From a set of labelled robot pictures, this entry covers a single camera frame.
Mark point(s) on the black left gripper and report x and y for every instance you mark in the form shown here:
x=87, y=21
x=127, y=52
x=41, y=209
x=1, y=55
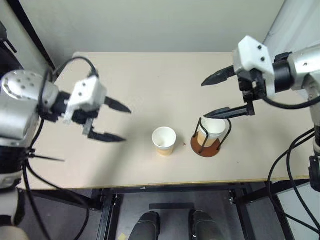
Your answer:
x=81, y=116

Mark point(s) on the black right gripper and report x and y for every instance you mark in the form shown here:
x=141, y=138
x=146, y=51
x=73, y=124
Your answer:
x=251, y=83

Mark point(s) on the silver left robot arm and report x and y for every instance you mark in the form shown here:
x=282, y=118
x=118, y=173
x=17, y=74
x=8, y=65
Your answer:
x=17, y=110

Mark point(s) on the white and tan paper cup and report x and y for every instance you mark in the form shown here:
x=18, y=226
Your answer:
x=164, y=140
x=215, y=128

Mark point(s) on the black zip tie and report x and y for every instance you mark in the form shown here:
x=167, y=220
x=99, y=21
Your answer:
x=50, y=158

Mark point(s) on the dark rounded shape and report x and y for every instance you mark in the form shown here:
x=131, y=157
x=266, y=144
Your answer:
x=145, y=226

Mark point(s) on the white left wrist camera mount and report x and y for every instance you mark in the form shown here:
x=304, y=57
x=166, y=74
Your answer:
x=87, y=92

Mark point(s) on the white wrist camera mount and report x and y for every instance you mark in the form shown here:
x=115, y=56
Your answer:
x=252, y=56
x=87, y=92

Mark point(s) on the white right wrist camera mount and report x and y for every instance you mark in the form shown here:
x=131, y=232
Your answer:
x=252, y=56

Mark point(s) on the black metal table frame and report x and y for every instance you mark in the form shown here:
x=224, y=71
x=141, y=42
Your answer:
x=107, y=215

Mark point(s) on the dark equipment at wall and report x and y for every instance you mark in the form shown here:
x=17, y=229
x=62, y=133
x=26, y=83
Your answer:
x=7, y=55

